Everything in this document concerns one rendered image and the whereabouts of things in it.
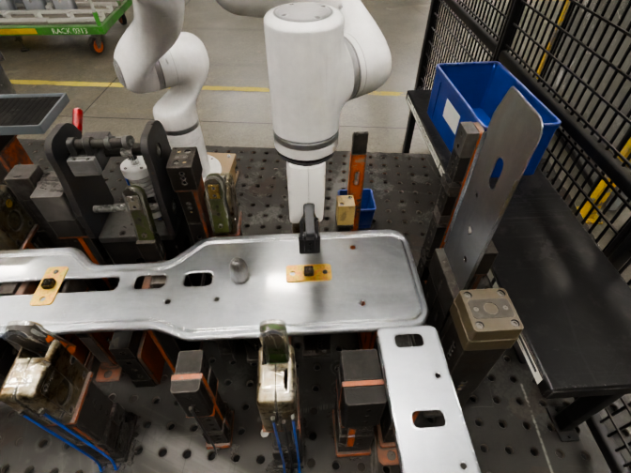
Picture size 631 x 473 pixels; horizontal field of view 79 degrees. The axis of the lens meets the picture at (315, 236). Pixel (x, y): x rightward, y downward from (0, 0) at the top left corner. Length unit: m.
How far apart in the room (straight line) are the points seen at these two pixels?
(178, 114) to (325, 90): 0.76
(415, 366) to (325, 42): 0.47
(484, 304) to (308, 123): 0.39
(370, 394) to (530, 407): 0.48
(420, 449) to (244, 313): 0.33
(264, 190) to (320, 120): 0.92
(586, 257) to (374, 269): 0.38
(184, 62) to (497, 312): 0.91
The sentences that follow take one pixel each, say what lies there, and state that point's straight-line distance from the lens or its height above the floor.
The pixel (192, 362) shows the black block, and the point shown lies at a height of 0.99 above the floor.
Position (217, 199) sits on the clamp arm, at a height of 1.06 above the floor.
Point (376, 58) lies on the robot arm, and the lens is 0.49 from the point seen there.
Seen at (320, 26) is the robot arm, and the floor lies 1.43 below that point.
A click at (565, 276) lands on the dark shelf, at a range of 0.80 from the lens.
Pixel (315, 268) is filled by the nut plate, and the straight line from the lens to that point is 0.72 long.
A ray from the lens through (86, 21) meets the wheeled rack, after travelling 4.78.
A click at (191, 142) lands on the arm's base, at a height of 0.93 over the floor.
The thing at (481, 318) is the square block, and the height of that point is 1.06.
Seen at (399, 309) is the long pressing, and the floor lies 1.00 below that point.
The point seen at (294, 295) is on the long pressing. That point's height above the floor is 1.00.
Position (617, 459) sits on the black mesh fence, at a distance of 1.00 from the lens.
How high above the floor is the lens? 1.57
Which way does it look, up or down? 47 degrees down
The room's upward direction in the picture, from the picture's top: straight up
